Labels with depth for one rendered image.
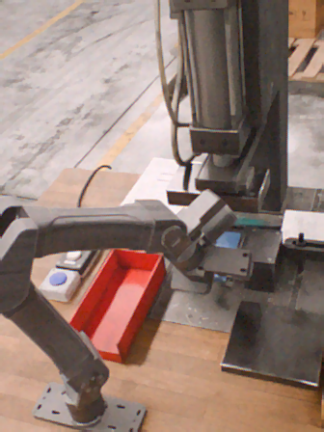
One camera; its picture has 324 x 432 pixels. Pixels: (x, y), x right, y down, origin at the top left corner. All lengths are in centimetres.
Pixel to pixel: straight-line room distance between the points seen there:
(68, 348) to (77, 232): 20
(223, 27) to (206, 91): 11
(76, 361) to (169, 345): 26
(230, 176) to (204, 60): 22
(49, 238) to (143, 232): 14
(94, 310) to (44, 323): 38
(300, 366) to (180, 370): 21
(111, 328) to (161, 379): 16
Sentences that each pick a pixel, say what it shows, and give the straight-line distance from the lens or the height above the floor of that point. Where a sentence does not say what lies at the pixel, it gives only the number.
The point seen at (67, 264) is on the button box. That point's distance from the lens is 126.
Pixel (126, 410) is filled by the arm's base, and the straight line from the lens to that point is 100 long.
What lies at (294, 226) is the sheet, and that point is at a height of 95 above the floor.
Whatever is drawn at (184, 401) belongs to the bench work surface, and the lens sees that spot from 101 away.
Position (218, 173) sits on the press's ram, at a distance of 100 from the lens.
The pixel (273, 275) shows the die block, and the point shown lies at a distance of 112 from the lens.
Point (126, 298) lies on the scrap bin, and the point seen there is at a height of 91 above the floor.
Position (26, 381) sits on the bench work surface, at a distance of 111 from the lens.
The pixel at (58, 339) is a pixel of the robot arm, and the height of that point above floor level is 113.
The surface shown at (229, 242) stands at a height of 99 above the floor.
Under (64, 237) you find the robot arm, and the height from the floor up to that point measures 130.
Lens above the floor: 174
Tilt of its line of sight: 38 degrees down
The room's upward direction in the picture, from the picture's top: 11 degrees counter-clockwise
